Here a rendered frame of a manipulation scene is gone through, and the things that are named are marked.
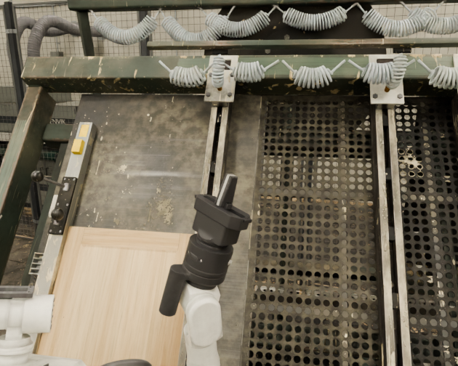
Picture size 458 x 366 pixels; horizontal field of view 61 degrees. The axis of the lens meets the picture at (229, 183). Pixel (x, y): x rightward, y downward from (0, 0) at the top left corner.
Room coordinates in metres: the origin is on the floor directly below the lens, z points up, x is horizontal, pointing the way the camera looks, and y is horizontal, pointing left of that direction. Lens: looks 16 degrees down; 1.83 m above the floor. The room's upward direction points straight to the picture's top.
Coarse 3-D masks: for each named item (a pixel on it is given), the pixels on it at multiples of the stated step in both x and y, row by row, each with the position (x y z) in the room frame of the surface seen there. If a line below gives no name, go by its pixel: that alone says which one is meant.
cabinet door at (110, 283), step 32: (64, 256) 1.15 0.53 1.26; (96, 256) 1.14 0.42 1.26; (128, 256) 1.13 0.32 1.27; (160, 256) 1.11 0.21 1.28; (64, 288) 1.08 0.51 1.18; (96, 288) 1.08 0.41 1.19; (128, 288) 1.06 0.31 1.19; (160, 288) 1.05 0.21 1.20; (64, 320) 1.03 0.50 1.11; (96, 320) 1.02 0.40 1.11; (128, 320) 1.01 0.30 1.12; (160, 320) 1.00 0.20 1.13; (64, 352) 0.97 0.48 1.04; (96, 352) 0.96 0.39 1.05; (128, 352) 0.95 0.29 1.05; (160, 352) 0.94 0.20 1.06
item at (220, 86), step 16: (224, 64) 1.27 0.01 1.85; (208, 80) 1.39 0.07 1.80; (224, 80) 1.38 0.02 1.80; (208, 96) 1.34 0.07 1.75; (224, 96) 1.34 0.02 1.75; (224, 112) 1.34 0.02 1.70; (224, 128) 1.30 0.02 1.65; (208, 144) 1.27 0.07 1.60; (224, 144) 1.27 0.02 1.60; (208, 160) 1.24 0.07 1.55; (224, 160) 1.26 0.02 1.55; (208, 176) 1.20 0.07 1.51; (224, 176) 1.26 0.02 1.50; (208, 192) 1.19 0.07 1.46
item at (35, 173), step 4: (36, 172) 1.19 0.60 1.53; (40, 172) 1.20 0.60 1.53; (32, 176) 1.19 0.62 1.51; (36, 176) 1.19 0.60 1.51; (40, 176) 1.19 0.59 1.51; (36, 180) 1.19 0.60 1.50; (40, 180) 1.19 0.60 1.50; (44, 180) 1.21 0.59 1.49; (48, 180) 1.22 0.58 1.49; (56, 184) 1.24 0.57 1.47; (60, 184) 1.25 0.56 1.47; (64, 184) 1.26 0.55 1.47; (68, 184) 1.26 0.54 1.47; (64, 188) 1.25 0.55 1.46; (68, 188) 1.26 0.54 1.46
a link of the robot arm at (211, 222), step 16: (208, 208) 0.68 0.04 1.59; (224, 208) 0.68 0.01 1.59; (208, 224) 0.68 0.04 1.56; (224, 224) 0.65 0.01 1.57; (240, 224) 0.65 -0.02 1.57; (192, 240) 0.68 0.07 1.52; (208, 240) 0.67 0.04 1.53; (224, 240) 0.65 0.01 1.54; (192, 256) 0.66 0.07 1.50; (208, 256) 0.65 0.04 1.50; (224, 256) 0.66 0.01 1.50; (208, 272) 0.65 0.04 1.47
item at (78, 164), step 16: (80, 128) 1.42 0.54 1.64; (96, 128) 1.45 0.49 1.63; (80, 160) 1.33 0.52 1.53; (80, 176) 1.31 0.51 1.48; (80, 192) 1.30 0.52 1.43; (48, 240) 1.17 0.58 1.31; (64, 240) 1.17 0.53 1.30; (48, 256) 1.13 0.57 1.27; (48, 272) 1.10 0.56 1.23; (48, 288) 1.07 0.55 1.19; (32, 336) 0.99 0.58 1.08; (32, 352) 0.96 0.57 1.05
